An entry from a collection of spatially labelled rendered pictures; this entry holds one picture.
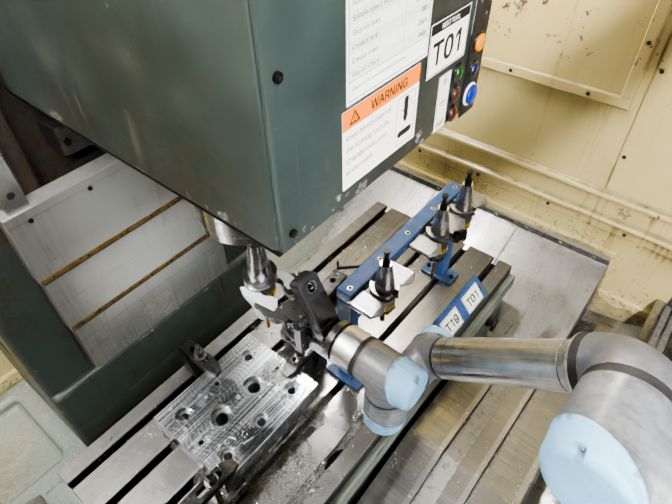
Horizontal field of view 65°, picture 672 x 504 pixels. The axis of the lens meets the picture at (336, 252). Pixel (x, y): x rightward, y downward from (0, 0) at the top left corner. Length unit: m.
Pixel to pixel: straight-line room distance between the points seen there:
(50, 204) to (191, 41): 0.71
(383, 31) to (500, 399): 1.17
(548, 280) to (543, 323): 0.14
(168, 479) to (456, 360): 0.70
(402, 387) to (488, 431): 0.70
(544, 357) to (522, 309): 0.96
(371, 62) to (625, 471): 0.49
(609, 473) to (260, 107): 0.49
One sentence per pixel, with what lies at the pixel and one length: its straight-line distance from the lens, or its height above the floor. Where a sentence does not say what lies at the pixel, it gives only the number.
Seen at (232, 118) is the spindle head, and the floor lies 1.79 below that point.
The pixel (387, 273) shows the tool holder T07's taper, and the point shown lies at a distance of 1.06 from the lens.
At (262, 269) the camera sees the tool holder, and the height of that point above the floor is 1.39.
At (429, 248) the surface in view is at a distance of 1.20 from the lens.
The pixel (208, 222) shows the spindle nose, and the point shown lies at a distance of 0.79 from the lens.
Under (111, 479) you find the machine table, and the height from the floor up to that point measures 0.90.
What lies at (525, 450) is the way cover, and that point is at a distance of 1.52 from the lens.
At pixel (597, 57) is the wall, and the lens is 1.55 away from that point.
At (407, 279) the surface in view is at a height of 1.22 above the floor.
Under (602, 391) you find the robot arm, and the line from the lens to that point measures 0.68.
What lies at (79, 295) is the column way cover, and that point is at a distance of 1.33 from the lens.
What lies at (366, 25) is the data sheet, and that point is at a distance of 0.57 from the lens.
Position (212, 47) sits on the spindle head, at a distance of 0.50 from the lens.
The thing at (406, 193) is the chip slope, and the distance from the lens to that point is 1.98.
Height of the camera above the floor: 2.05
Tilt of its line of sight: 45 degrees down
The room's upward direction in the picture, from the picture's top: 1 degrees counter-clockwise
